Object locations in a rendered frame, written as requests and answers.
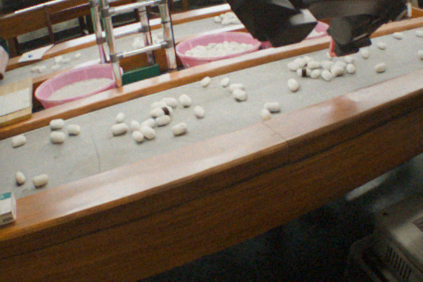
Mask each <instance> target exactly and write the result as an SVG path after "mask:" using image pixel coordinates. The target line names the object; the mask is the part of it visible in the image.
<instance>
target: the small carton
mask: <svg viewBox="0 0 423 282"><path fill-rule="evenodd" d="M15 204H16V200H15V198H14V195H13V194H12V192H10V191H9V192H7V193H6V194H1V195H0V226H1V225H5V224H7V223H10V222H15V221H16V205H15Z"/></svg>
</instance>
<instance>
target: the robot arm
mask: <svg viewBox="0 0 423 282"><path fill-rule="evenodd" d="M224 1H225V2H226V3H227V4H228V5H229V6H230V10H231V11H233V13H234V14H235V15H236V16H237V18H238V19H239V21H240V22H241V23H242V25H243V26H244V27H245V28H246V30H247V31H248V33H249V34H250V35H251V36H252V37H253V39H257V40H258V41H259V42H269V43H270V45H271V46H272V47H273V48H279V47H281V48H282V47H286V46H289V45H294V44H297V43H299V44H300V43H301V42H302V41H304V40H305V39H306V38H307V37H308V36H309V35H310V34H311V33H312V31H313V30H314V29H315V27H316V26H317V24H318V23H319V22H318V21H317V20H322V19H326V18H327V19H329V18H332V20H331V21H330V23H329V24H330V26H329V27H328V28H326V32H327V33H328V35H329V36H330V37H331V42H330V45H329V55H330V57H345V56H348V55H352V54H356V53H357V52H358V51H360V48H364V47H369V46H371V44H372V42H371V40H370V38H369V37H370V36H371V35H372V34H373V33H374V32H375V31H376V30H378V28H379V27H380V28H381V26H382V25H383V24H386V25H387V24H389V23H391V22H394V21H395V20H399V19H400V18H402V17H403V15H404V14H405V13H406V12H407V11H408V8H407V7H406V4H407V2H408V0H224Z"/></svg>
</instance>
